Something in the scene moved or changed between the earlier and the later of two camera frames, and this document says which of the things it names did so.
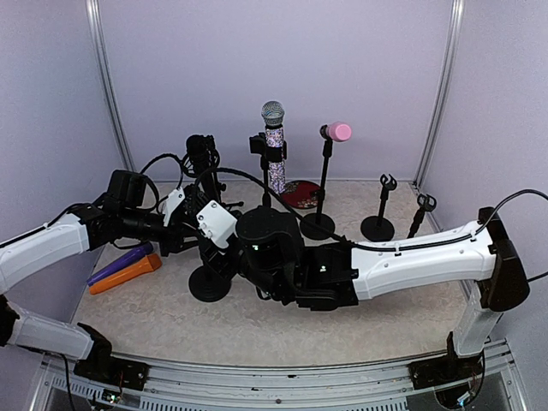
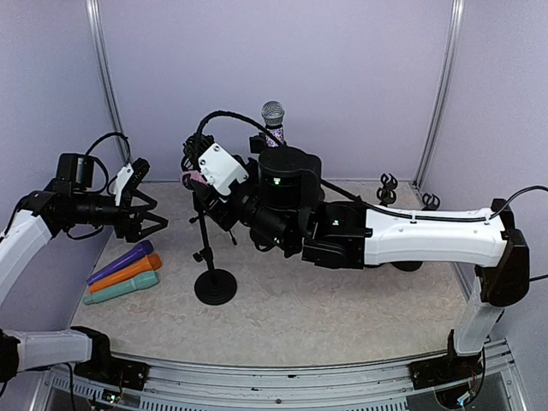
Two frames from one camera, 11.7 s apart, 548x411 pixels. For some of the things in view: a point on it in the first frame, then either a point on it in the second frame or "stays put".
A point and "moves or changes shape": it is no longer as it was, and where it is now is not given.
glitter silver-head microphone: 272,114 stays put
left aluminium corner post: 108,87 stays put
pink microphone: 338,132 to 195,175
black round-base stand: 207,285 moves or changes shape
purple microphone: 139,253 stays put
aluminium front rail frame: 58,385 stays put
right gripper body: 264,286 to 220,218
